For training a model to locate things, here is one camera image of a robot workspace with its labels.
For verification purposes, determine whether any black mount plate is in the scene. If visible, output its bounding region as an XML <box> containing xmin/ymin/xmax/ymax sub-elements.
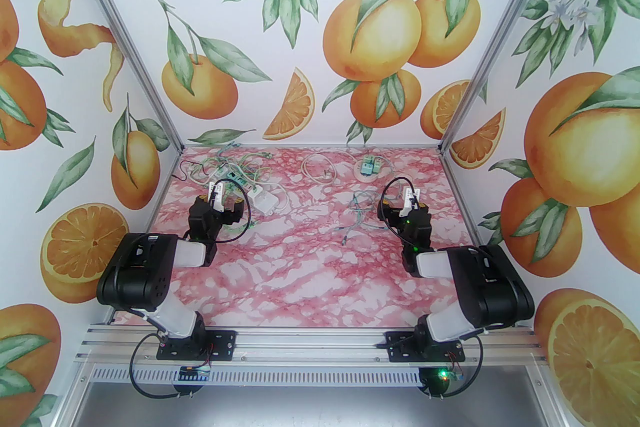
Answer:
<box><xmin>386</xmin><ymin>331</ymin><xmax>467</xmax><ymax>363</ymax></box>
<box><xmin>156</xmin><ymin>330</ymin><xmax>237</xmax><ymax>361</ymax></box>

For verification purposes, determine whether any black right base cable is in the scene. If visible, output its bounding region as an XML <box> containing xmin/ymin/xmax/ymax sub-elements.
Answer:
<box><xmin>420</xmin><ymin>334</ymin><xmax>484</xmax><ymax>401</ymax></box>

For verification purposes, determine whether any grey metal shelf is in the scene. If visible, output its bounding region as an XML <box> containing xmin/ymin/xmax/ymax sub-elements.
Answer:
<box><xmin>65</xmin><ymin>380</ymin><xmax>566</xmax><ymax>427</ymax></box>

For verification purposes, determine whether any black left mount plate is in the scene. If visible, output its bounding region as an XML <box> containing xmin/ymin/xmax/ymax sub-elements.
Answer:
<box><xmin>156</xmin><ymin>330</ymin><xmax>237</xmax><ymax>361</ymax></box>

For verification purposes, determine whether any black left base cable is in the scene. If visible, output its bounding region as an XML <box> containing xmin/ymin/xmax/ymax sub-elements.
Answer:
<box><xmin>130</xmin><ymin>332</ymin><xmax>213</xmax><ymax>401</ymax></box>

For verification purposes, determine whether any black base cable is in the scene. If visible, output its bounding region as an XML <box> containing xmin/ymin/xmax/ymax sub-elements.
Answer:
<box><xmin>420</xmin><ymin>334</ymin><xmax>484</xmax><ymax>401</ymax></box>
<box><xmin>130</xmin><ymin>332</ymin><xmax>213</xmax><ymax>401</ymax></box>

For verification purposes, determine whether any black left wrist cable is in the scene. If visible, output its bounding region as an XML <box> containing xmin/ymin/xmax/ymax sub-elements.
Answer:
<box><xmin>214</xmin><ymin>212</ymin><xmax>252</xmax><ymax>244</ymax></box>

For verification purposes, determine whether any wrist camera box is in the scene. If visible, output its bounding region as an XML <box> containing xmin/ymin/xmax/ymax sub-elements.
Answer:
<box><xmin>207</xmin><ymin>181</ymin><xmax>227</xmax><ymax>214</ymax></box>
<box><xmin>400</xmin><ymin>185</ymin><xmax>422</xmax><ymax>213</ymax></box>

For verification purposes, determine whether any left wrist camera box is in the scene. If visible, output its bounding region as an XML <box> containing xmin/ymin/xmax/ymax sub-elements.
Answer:
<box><xmin>207</xmin><ymin>181</ymin><xmax>227</xmax><ymax>214</ymax></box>

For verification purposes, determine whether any light green USB cable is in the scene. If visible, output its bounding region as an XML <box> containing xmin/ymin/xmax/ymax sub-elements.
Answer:
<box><xmin>187</xmin><ymin>142</ymin><xmax>242</xmax><ymax>180</ymax></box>
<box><xmin>220</xmin><ymin>155</ymin><xmax>274</xmax><ymax>195</ymax></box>

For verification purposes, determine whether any perforated metal cable tray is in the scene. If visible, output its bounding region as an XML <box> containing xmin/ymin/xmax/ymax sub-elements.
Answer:
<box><xmin>89</xmin><ymin>366</ymin><xmax>426</xmax><ymax>386</ymax></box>

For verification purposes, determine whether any aluminium frame rail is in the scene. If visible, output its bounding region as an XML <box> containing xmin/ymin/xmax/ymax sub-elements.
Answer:
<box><xmin>75</xmin><ymin>322</ymin><xmax>548</xmax><ymax>368</ymax></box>

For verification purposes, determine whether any white power strip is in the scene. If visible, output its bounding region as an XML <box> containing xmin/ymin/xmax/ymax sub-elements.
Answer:
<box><xmin>220</xmin><ymin>167</ymin><xmax>282</xmax><ymax>215</ymax></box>

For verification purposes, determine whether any black right mount plate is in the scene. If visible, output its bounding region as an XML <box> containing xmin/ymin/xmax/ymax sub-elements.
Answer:
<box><xmin>386</xmin><ymin>331</ymin><xmax>467</xmax><ymax>363</ymax></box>

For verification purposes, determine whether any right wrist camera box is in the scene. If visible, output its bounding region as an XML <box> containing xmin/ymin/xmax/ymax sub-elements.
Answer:
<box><xmin>400</xmin><ymin>185</ymin><xmax>422</xmax><ymax>213</ymax></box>

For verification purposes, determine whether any grey cable with plugs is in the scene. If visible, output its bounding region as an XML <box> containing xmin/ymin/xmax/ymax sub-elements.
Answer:
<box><xmin>341</xmin><ymin>189</ymin><xmax>401</xmax><ymax>246</ymax></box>

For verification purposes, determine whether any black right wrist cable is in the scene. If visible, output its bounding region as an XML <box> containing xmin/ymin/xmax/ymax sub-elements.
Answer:
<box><xmin>377</xmin><ymin>175</ymin><xmax>417</xmax><ymax>228</ymax></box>

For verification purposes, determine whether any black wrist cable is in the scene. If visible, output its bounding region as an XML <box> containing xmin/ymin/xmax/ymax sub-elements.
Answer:
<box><xmin>377</xmin><ymin>175</ymin><xmax>417</xmax><ymax>228</ymax></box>
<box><xmin>214</xmin><ymin>212</ymin><xmax>252</xmax><ymax>244</ymax></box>

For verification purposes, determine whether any thin black cable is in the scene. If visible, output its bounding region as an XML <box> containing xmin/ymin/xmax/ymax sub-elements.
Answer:
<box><xmin>179</xmin><ymin>162</ymin><xmax>222</xmax><ymax>184</ymax></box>

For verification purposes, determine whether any aluminium frame post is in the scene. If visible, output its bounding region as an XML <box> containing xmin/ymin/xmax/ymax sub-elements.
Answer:
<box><xmin>62</xmin><ymin>0</ymin><xmax>185</xmax><ymax>153</ymax></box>
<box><xmin>438</xmin><ymin>0</ymin><xmax>577</xmax><ymax>155</ymax></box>

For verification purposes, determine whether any white round socket cord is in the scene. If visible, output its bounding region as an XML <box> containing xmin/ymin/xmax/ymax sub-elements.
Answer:
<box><xmin>301</xmin><ymin>152</ymin><xmax>363</xmax><ymax>186</ymax></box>

